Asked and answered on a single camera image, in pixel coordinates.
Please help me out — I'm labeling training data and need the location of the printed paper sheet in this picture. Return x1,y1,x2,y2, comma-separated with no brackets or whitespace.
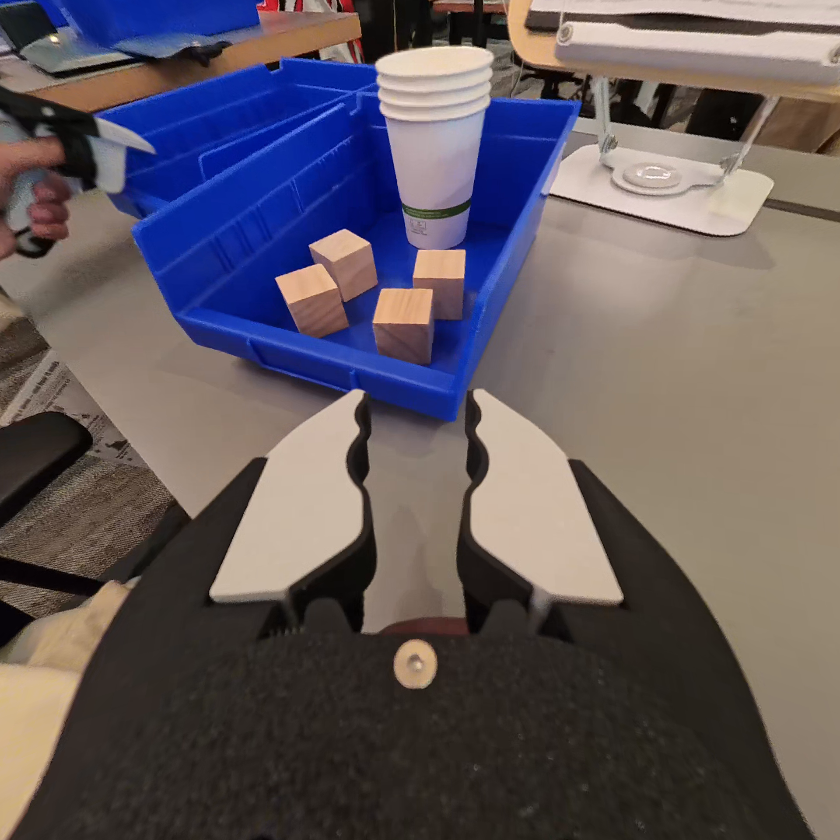
0,354,151,468

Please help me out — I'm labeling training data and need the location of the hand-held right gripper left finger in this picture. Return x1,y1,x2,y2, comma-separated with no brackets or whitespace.
209,388,378,634

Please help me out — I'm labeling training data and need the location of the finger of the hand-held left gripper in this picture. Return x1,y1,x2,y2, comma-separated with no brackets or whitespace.
94,117,158,194

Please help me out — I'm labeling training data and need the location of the wooden document stand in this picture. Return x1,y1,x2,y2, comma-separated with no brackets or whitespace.
508,0,840,237

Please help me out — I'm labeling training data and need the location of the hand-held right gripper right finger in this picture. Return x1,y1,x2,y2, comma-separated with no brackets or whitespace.
457,388,624,634

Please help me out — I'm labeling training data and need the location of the black office chair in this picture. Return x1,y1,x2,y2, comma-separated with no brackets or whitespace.
0,412,191,631

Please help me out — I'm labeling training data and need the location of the blue plastic bin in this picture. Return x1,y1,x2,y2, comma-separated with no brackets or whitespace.
95,58,382,219
62,0,260,47
133,92,581,422

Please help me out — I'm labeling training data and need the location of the person's left hand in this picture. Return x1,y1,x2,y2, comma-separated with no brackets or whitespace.
0,139,72,261

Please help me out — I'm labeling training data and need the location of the wooden cube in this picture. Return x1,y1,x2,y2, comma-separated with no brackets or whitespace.
275,264,349,340
413,249,467,321
309,229,379,303
372,287,435,366

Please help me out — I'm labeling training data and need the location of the printed instruction sheet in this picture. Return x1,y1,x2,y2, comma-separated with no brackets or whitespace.
528,0,840,30

